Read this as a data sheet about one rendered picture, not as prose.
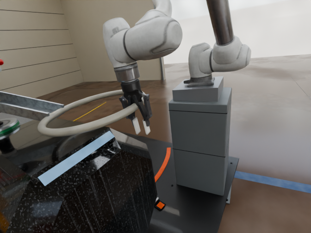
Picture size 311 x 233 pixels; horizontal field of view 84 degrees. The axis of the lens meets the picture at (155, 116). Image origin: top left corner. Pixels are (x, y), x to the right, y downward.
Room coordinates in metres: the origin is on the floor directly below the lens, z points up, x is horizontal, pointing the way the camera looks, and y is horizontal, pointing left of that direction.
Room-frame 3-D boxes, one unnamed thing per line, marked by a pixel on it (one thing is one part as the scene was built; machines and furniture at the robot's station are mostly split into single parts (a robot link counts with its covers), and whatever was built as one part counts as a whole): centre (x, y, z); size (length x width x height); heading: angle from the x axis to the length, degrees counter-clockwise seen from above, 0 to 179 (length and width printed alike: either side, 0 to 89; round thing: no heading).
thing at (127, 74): (0.68, 0.08, 1.12); 0.09 x 0.09 x 0.06
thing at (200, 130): (1.26, -0.37, 0.40); 0.50 x 0.50 x 0.80; 61
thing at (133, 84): (0.68, 0.08, 1.05); 0.08 x 0.07 x 0.09; 63
